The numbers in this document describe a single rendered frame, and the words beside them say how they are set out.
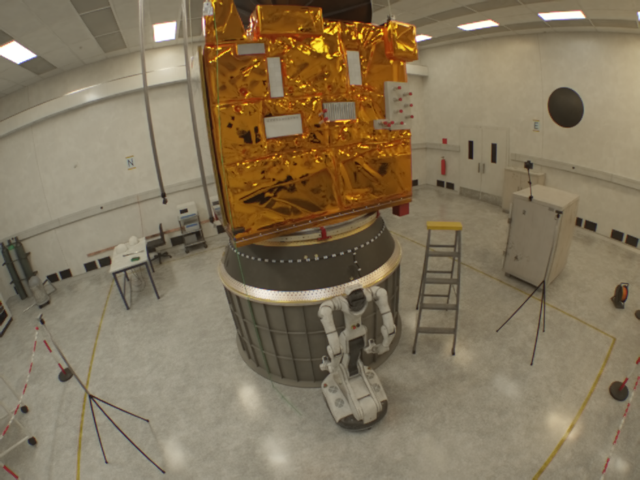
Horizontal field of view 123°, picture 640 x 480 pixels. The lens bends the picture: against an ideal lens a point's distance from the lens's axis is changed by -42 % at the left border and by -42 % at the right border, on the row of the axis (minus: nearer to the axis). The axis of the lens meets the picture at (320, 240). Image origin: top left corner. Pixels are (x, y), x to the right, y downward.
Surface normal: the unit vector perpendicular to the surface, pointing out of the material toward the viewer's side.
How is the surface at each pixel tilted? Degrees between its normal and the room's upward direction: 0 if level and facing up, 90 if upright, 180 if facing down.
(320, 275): 62
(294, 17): 95
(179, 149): 90
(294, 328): 90
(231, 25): 86
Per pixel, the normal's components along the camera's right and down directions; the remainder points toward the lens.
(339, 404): 0.15, -0.52
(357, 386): 0.06, -0.72
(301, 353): -0.10, 0.40
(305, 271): -0.02, -0.09
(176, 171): 0.47, 0.30
